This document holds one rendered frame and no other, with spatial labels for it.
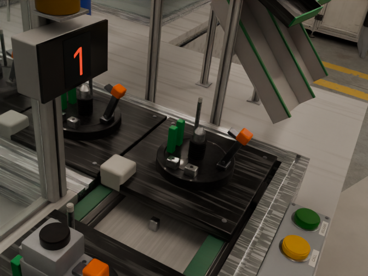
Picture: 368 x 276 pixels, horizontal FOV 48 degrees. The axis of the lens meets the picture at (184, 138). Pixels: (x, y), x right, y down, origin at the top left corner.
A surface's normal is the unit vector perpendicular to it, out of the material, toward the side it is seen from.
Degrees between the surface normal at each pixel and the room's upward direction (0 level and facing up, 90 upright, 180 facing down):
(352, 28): 90
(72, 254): 90
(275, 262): 0
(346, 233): 0
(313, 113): 0
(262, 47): 45
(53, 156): 90
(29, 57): 90
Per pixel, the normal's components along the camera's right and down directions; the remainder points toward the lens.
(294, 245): 0.11, -0.83
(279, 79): 0.63, -0.29
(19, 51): -0.46, 0.44
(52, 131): 0.88, 0.33
